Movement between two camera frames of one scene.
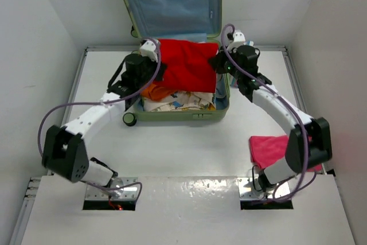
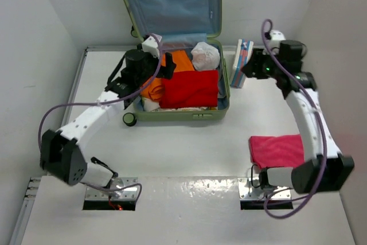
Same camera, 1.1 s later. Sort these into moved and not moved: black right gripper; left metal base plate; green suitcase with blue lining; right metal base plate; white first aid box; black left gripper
Moved: white first aid box; black left gripper; black right gripper
Not moved: right metal base plate; green suitcase with blue lining; left metal base plate
